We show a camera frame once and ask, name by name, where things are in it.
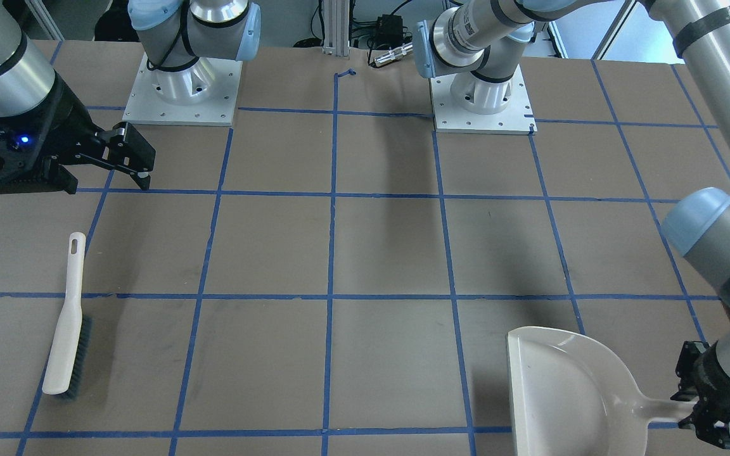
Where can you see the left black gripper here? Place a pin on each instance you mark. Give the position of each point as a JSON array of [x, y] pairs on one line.
[[722, 379]]

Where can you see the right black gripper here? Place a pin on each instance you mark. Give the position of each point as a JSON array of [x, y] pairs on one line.
[[64, 121]]

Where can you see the beige plastic dustpan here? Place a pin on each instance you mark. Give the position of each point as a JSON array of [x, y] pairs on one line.
[[572, 395]]

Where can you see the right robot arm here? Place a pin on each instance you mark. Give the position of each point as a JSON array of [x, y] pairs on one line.
[[175, 35]]

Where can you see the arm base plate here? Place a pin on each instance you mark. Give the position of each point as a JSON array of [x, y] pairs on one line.
[[464, 104], [202, 95]]

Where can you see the aluminium frame post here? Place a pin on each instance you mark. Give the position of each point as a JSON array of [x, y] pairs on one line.
[[336, 28]]

